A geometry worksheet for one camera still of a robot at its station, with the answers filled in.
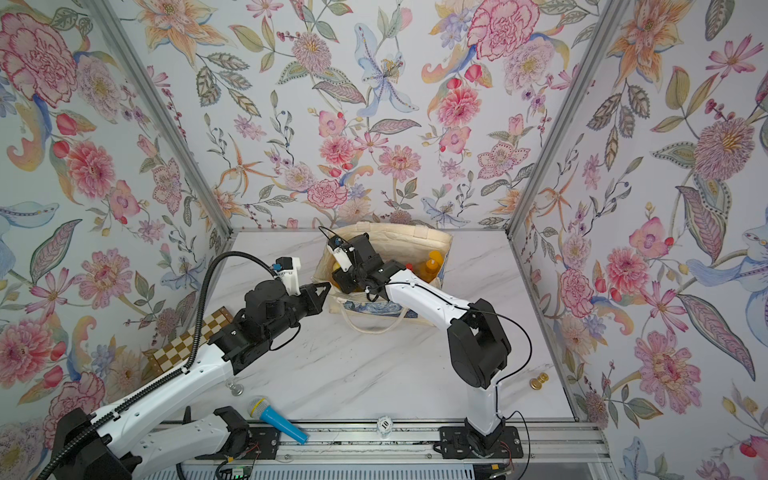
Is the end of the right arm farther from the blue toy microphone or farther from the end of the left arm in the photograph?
the blue toy microphone

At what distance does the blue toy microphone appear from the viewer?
2.51ft

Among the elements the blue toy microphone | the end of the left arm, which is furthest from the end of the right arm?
the blue toy microphone
